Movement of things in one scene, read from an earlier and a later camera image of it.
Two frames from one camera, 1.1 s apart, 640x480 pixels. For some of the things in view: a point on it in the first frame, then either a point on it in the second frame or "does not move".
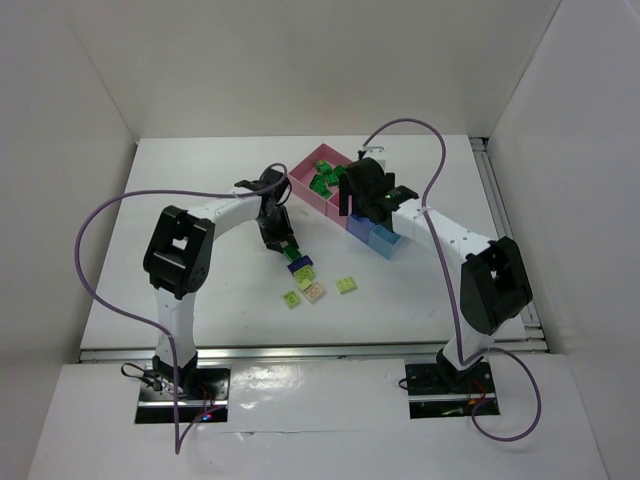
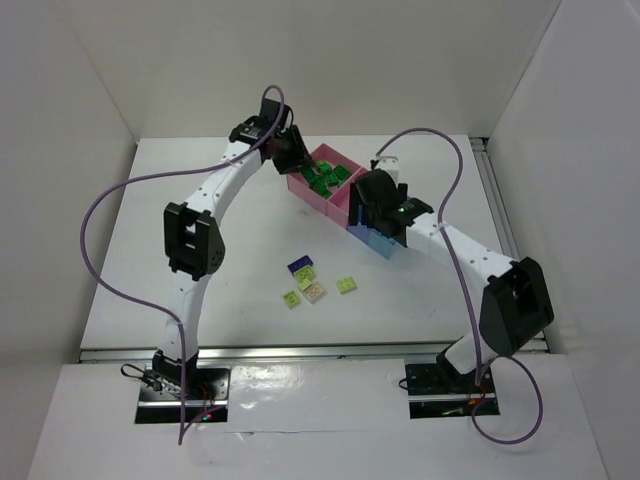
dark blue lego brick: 299,263 does not move
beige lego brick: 313,292 does not move
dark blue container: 359,226 does not move
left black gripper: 278,236 → 292,151
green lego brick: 292,253 → 308,173
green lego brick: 324,167 does not move
